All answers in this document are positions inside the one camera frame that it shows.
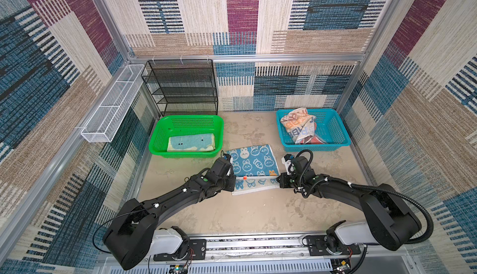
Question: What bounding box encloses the white wire mesh tray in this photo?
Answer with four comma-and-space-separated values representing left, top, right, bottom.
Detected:
81, 65, 145, 143

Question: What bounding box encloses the pink orange print towel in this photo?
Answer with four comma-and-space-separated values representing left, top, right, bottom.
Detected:
280, 107, 317, 144

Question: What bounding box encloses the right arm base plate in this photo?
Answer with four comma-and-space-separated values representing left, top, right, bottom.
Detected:
302, 235, 361, 257

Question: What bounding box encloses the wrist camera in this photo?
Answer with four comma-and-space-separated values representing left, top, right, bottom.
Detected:
281, 154, 294, 175
222, 153, 233, 164

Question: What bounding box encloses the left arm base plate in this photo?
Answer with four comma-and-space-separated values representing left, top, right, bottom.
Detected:
153, 239, 207, 262

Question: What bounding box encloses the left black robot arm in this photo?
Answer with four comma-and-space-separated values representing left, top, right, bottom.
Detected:
103, 154, 236, 270

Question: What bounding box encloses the red pink towel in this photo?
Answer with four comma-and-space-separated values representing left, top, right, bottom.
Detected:
302, 134, 326, 144

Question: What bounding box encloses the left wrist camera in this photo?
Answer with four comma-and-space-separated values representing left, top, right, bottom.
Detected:
222, 153, 233, 164

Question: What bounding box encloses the pale yellow teal towel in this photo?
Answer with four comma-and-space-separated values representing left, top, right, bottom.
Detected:
167, 134, 216, 152

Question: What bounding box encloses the blue rabbit print towel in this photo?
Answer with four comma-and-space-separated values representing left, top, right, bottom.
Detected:
226, 144, 279, 196

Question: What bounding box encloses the black wire shelf rack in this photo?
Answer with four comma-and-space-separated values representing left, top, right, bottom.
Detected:
142, 59, 219, 117

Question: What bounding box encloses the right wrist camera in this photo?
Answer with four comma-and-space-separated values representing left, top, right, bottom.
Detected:
281, 154, 294, 175

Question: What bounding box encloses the green plastic basket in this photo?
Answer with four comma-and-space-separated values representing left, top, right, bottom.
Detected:
149, 115, 224, 158

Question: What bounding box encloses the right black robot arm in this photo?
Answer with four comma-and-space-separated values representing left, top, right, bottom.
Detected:
278, 154, 434, 254

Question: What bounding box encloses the aluminium front rail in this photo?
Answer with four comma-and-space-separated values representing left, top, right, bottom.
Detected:
96, 228, 411, 265

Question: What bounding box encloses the teal plastic basket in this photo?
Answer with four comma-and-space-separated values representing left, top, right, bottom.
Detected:
276, 109, 351, 152

